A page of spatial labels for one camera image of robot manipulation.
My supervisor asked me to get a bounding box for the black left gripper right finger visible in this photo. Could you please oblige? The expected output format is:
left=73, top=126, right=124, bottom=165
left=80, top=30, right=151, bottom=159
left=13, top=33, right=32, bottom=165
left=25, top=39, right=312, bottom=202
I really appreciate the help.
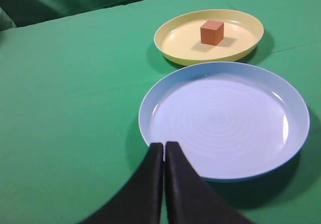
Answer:
left=165, top=142, right=253, bottom=224

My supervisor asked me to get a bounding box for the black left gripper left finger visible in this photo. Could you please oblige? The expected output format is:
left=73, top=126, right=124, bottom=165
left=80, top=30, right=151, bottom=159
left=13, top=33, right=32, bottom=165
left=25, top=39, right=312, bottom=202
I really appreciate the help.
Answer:
left=81, top=143, right=164, bottom=224

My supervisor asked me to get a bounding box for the red cube block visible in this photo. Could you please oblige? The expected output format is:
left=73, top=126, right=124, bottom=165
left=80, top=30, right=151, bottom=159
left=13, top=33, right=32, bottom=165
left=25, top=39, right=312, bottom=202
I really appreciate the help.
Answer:
left=200, top=20, right=224, bottom=46

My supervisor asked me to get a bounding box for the blue plastic plate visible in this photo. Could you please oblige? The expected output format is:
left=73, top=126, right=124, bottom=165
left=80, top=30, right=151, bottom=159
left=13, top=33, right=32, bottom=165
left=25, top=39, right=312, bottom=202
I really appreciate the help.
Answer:
left=138, top=62, right=310, bottom=182

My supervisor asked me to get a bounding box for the yellow plastic plate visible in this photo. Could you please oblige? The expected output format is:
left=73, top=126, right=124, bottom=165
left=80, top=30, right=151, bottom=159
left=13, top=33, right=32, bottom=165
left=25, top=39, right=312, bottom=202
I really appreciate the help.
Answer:
left=154, top=9, right=264, bottom=66

